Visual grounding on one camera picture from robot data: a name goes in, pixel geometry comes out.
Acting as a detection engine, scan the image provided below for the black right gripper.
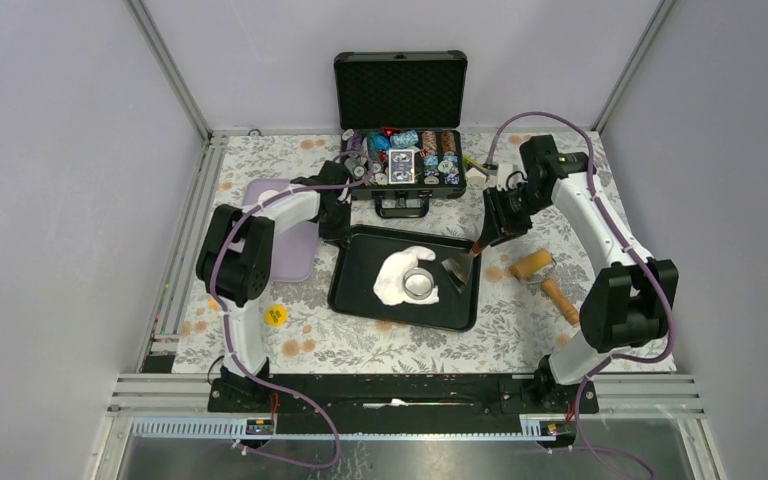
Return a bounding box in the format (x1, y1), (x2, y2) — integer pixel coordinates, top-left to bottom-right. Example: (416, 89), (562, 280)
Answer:
(479, 183), (553, 249)

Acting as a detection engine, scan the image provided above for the wooden rolling pin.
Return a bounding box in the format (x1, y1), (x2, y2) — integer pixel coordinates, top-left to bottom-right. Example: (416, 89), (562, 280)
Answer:
(508, 248), (580, 326)

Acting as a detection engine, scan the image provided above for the metal dough scraper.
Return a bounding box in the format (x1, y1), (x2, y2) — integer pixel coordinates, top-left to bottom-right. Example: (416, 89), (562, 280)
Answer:
(442, 241), (486, 293)

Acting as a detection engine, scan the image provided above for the black baking tray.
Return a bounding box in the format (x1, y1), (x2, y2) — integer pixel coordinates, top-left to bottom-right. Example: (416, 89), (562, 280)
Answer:
(328, 225), (481, 332)

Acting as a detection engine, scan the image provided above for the white dough disc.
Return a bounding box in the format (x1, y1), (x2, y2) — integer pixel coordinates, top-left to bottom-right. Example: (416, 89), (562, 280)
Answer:
(373, 246), (439, 306)

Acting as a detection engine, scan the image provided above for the round metal cutter ring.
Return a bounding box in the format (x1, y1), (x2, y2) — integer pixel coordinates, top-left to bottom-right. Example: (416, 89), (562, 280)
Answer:
(402, 264), (438, 299)

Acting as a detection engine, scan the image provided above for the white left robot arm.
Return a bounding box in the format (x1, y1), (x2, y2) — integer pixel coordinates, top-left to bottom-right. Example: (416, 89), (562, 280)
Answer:
(196, 161), (365, 411)

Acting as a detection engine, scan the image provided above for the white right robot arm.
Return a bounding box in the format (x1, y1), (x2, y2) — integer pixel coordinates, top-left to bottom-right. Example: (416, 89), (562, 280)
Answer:
(468, 135), (678, 412)

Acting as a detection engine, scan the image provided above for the small white dough piece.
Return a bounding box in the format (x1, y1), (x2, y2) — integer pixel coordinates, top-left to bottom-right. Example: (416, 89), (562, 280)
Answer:
(258, 190), (279, 203)

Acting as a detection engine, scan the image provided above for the purple plastic tray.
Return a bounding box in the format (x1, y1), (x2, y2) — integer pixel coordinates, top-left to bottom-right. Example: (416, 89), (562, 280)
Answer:
(242, 179), (318, 283)

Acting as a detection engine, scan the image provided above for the blue playing card deck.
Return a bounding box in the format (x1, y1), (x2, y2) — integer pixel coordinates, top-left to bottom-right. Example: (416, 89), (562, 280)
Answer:
(388, 149), (416, 185)

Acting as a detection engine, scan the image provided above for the yellow round token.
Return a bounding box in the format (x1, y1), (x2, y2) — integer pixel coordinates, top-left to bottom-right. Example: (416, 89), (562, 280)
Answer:
(264, 305), (289, 327)

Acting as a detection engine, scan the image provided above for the black poker chip case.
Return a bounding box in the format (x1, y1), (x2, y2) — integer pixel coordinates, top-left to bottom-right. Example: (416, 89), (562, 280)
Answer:
(333, 50), (468, 219)

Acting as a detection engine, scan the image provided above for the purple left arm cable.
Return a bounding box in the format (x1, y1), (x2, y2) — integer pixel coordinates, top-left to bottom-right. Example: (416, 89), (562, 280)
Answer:
(208, 132), (372, 472)

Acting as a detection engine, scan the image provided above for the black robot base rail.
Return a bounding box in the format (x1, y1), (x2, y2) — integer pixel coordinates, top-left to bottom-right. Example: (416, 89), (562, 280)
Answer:
(208, 373), (599, 416)

